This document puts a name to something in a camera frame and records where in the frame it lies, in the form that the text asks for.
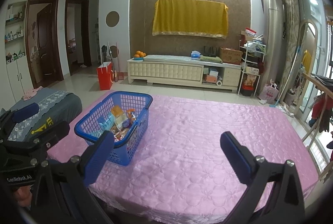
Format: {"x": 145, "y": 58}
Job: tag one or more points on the pink quilted tablecloth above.
{"x": 195, "y": 148}

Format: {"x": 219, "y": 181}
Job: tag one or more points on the blue tissue box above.
{"x": 195, "y": 55}

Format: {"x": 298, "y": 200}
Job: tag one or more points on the white slippers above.
{"x": 83, "y": 66}

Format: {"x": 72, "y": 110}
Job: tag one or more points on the broom and dustpan set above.
{"x": 120, "y": 75}

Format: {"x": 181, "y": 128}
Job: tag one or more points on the red and dark clothes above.
{"x": 322, "y": 112}

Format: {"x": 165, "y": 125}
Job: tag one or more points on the blue plate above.
{"x": 138, "y": 59}

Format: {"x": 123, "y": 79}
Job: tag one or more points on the blue mop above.
{"x": 274, "y": 105}

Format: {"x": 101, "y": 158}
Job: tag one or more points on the orange yellow snack packet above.
{"x": 117, "y": 112}

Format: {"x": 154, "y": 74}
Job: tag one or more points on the light blue cartoon packet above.
{"x": 108, "y": 122}

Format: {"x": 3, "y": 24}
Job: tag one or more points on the dark wooden doorway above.
{"x": 87, "y": 31}

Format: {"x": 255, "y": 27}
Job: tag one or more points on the pink shopping bag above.
{"x": 269, "y": 92}

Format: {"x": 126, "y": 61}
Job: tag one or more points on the red white cardboard box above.
{"x": 249, "y": 34}

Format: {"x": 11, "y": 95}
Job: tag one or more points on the green label clear packet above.
{"x": 120, "y": 122}

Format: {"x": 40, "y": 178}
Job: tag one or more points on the person's left hand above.
{"x": 22, "y": 196}

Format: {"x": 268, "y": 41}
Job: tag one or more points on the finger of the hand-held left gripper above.
{"x": 54, "y": 131}
{"x": 26, "y": 109}

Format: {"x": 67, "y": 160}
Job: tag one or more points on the small round brown wall disc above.
{"x": 114, "y": 51}

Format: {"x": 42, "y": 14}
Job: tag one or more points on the white wall cabinet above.
{"x": 19, "y": 73}

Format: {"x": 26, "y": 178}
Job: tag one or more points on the dark wooden door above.
{"x": 45, "y": 44}

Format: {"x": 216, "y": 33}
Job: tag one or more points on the orange sausage packet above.
{"x": 130, "y": 112}

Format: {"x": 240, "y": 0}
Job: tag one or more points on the brown cardboard box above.
{"x": 231, "y": 56}

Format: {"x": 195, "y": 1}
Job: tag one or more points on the red paper bag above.
{"x": 104, "y": 77}

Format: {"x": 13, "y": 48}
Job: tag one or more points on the green folded towel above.
{"x": 210, "y": 59}

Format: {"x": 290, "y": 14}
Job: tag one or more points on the patterned beige curtain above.
{"x": 288, "y": 18}

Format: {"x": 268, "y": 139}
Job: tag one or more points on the clear blue wafer packet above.
{"x": 97, "y": 133}

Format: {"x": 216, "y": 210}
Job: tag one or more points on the black router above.
{"x": 209, "y": 52}

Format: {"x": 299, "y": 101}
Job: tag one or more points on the blue plastic basket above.
{"x": 130, "y": 94}

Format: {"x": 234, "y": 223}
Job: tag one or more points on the white metal shelf rack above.
{"x": 251, "y": 70}

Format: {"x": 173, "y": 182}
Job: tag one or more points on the pile of oranges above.
{"x": 140, "y": 54}

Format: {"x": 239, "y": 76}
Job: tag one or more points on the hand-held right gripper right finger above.
{"x": 235, "y": 153}

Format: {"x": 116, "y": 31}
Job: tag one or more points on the arched standing mirror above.
{"x": 309, "y": 57}

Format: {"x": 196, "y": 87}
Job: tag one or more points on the yellow cloth cover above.
{"x": 190, "y": 17}

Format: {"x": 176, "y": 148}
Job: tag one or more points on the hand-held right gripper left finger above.
{"x": 100, "y": 153}

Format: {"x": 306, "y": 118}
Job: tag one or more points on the silver standing air conditioner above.
{"x": 273, "y": 36}

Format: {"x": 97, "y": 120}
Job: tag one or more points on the wooden chair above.
{"x": 311, "y": 130}

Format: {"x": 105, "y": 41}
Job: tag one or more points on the pink cloth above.
{"x": 31, "y": 94}

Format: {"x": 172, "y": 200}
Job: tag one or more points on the cream tv cabinet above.
{"x": 166, "y": 70}

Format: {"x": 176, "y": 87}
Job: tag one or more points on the red yellow snack packet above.
{"x": 119, "y": 134}

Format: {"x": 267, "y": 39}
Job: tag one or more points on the paper towel roll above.
{"x": 219, "y": 82}

